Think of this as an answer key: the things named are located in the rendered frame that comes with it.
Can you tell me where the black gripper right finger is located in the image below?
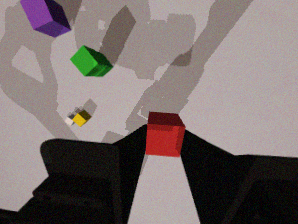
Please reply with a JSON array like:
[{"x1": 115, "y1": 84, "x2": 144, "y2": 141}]
[{"x1": 180, "y1": 129, "x2": 298, "y2": 224}]

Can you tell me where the red block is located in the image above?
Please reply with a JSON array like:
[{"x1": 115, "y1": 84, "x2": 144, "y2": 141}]
[{"x1": 145, "y1": 112, "x2": 186, "y2": 158}]

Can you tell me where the purple cube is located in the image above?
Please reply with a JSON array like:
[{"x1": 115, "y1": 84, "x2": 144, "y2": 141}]
[{"x1": 19, "y1": 0, "x2": 72, "y2": 38}]

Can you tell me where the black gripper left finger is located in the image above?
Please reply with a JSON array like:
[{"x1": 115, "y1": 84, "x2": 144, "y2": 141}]
[{"x1": 40, "y1": 124, "x2": 147, "y2": 224}]

